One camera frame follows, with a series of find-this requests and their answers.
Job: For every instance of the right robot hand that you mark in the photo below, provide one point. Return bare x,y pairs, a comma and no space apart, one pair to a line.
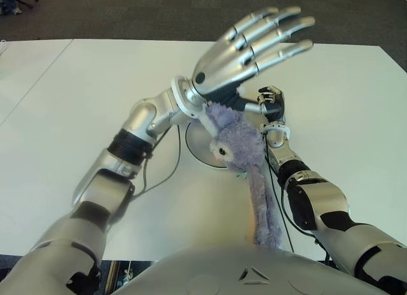
275,102

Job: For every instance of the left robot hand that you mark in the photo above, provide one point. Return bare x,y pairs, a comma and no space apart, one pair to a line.
229,66

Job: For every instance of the purple plush bunny doll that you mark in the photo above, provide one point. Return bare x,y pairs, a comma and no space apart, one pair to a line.
238,142

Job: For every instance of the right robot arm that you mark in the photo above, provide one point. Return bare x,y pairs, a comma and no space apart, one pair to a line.
321,199

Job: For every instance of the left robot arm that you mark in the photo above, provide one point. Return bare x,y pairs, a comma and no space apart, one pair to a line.
105,187

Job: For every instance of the white plate black rim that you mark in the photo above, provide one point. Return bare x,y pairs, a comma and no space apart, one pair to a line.
198,142

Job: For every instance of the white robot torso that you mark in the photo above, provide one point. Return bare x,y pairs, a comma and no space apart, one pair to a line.
241,269

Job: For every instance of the person leg with sneaker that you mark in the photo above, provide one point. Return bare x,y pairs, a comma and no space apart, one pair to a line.
8,2

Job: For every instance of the metal table leg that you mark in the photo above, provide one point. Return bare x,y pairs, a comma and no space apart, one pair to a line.
113,276

